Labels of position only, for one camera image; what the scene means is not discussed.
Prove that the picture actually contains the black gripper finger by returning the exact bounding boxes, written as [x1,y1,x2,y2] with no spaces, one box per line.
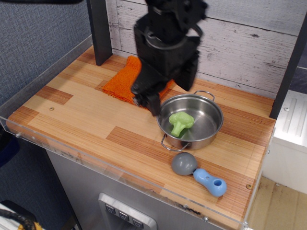
[134,93,161,116]
[174,57,198,91]

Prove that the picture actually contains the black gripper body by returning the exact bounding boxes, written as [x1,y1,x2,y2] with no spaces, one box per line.
[131,18,201,95]

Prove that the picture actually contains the orange cloth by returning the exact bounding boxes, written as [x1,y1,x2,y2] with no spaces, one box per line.
[102,55,175,111]

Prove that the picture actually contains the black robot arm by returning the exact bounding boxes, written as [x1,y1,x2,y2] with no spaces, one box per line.
[130,0,208,116]

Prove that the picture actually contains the yellow cloth piece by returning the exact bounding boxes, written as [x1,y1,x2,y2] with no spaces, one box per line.
[17,222,43,230]

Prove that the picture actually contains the green toy broccoli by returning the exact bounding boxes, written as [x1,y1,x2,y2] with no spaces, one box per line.
[169,112,195,137]

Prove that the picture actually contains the stainless steel pot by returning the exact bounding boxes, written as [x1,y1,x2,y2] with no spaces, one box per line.
[157,90,224,152]

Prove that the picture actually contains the grey and blue toy ladle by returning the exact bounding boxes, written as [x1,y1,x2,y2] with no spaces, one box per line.
[171,152,227,197]

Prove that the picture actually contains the clear acrylic table guard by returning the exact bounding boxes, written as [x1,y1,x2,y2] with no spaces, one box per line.
[0,36,275,230]

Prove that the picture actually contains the silver button panel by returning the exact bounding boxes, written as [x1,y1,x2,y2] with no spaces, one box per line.
[98,193,157,230]

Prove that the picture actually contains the dark grey left post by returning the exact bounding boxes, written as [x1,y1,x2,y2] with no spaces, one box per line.
[87,0,113,66]

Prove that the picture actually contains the dark grey post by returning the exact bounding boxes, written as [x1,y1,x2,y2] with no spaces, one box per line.
[269,15,307,119]
[87,0,113,66]

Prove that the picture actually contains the dark grey right post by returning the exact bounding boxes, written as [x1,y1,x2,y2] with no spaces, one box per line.
[269,15,307,119]

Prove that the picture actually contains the white aluminium rail block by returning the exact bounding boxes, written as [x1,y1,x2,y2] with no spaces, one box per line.
[262,90,307,193]

